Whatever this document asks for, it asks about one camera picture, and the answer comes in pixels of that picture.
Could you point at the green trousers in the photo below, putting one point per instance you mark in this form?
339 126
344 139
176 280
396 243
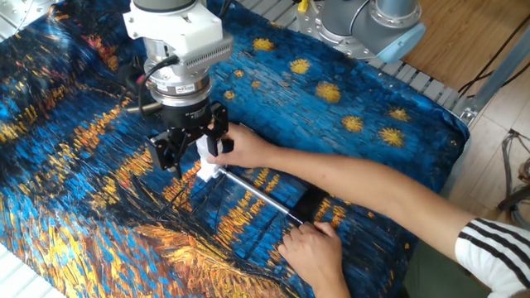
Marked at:
430 277

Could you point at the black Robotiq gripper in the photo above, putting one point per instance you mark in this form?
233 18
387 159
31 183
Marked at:
186 118

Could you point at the person's right forearm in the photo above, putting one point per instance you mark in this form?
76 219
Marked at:
372 186

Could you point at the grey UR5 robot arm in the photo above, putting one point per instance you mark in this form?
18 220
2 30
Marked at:
364 25

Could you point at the aluminium frame bar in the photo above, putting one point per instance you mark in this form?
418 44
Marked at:
497 74

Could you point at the person's left forearm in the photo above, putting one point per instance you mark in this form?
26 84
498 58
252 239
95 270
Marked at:
333 287

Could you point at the black C-clamp with silver screw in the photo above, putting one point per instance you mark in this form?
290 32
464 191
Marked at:
306 205

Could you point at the white lamp socket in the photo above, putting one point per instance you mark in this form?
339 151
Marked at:
207 170

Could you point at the white vented wrist housing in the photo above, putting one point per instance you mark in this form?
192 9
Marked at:
178 29

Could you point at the person's left hand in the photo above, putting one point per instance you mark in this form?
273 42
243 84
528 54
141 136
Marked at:
312 252

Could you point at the starry night painting tablecloth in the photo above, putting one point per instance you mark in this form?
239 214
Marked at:
331 103

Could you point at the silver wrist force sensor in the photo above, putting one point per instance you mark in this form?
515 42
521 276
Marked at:
182 78

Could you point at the white black-striped shirt sleeve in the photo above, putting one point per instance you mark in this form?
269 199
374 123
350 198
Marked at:
497 256

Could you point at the yellow plastic item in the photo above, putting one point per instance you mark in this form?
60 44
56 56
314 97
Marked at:
303 6

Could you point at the person's right hand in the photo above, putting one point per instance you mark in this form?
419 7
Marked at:
244 147

